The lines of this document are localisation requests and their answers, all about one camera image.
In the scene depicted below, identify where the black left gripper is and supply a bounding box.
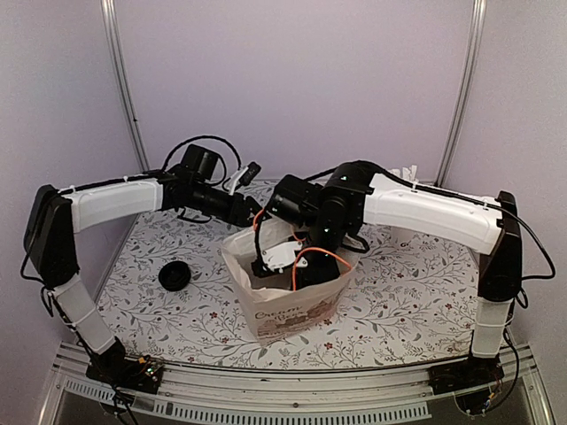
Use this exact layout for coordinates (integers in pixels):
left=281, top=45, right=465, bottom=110
left=190, top=181, right=272, bottom=228

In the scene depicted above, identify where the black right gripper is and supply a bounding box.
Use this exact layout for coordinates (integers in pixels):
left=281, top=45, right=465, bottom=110
left=288, top=220, right=349, bottom=300

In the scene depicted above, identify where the paper takeout bag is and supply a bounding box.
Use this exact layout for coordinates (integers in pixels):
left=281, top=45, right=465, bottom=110
left=221, top=219, right=360, bottom=345

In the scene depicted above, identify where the stack of black cup lids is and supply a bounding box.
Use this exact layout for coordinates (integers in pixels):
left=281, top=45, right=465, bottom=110
left=158, top=260, right=191, bottom=292

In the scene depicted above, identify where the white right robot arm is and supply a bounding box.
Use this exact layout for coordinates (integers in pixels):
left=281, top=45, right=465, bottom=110
left=267, top=160, right=523, bottom=386

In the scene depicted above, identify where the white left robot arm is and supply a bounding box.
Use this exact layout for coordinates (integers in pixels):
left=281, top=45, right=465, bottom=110
left=19, top=140, right=261, bottom=384

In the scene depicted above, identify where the white cup with straws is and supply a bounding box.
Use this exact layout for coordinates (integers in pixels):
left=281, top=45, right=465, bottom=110
left=391, top=165, right=418, bottom=182

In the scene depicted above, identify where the floral tablecloth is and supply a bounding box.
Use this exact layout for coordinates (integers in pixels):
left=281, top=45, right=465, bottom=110
left=97, top=212, right=478, bottom=370

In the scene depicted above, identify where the black left gripper camera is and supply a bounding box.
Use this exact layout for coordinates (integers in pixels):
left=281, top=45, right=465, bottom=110
left=222, top=161, right=261, bottom=195

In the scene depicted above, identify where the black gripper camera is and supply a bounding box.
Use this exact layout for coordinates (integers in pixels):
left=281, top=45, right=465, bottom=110
left=252, top=240, right=303, bottom=278
left=222, top=161, right=261, bottom=195

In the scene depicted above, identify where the black right gripper camera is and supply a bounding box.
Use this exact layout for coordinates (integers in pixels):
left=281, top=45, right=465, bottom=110
left=252, top=240, right=303, bottom=278

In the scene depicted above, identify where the aluminium front rail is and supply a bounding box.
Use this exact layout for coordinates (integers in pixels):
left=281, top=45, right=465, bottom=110
left=40, top=344, right=554, bottom=424

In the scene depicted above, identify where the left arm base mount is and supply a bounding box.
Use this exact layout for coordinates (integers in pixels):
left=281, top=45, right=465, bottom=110
left=86, top=352, right=163, bottom=394

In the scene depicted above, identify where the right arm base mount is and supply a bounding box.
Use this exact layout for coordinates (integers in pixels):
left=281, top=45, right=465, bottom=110
left=427, top=355, right=504, bottom=416

